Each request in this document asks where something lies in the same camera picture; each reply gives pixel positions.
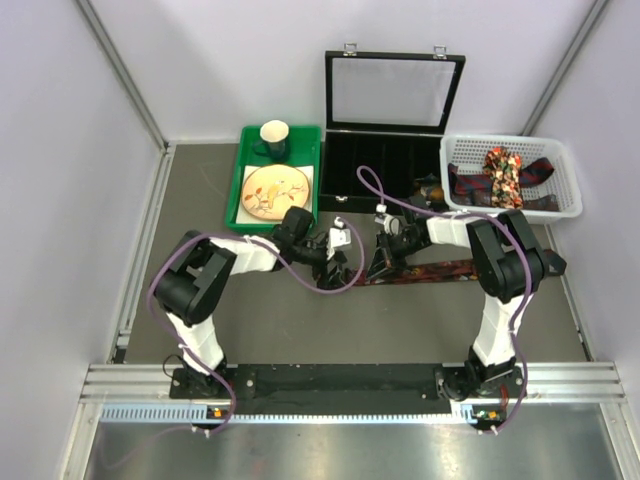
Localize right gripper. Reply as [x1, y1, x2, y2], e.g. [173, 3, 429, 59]
[368, 230, 429, 281]

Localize dark red patterned tie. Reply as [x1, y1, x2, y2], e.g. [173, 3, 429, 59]
[346, 259, 490, 288]

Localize brown tie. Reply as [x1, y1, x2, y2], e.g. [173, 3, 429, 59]
[413, 174, 445, 205]

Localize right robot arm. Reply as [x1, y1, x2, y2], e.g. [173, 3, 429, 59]
[364, 210, 549, 400]

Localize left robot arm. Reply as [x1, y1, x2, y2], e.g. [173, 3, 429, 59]
[150, 207, 352, 397]

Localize bird pattern plate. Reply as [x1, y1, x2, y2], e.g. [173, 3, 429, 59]
[241, 163, 312, 221]

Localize green plastic tray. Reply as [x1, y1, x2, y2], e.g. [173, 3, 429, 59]
[225, 126, 321, 235]

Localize white plastic basket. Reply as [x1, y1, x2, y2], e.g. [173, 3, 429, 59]
[440, 134, 583, 225]

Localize dark green mug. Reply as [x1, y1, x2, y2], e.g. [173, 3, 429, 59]
[252, 120, 290, 163]

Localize black glass-lid display box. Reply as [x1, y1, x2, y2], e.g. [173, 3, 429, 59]
[318, 47, 466, 213]

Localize floral colourful tie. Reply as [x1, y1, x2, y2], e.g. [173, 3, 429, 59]
[483, 147, 524, 209]

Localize red navy striped tie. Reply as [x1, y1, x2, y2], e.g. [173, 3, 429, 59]
[447, 157, 555, 195]

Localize dark maroon tie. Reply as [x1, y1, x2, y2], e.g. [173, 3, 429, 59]
[451, 191, 559, 212]

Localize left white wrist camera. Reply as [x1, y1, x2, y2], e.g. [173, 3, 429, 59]
[326, 216, 351, 260]

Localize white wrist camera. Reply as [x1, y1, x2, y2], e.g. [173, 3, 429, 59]
[374, 203, 401, 235]
[326, 216, 351, 260]

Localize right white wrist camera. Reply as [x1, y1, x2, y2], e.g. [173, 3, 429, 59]
[374, 203, 401, 235]

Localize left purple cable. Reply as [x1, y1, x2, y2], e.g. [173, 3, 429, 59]
[147, 219, 366, 439]

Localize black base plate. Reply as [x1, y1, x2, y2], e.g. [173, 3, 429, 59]
[170, 361, 523, 401]

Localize slotted cable duct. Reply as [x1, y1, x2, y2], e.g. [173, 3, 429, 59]
[99, 398, 504, 426]

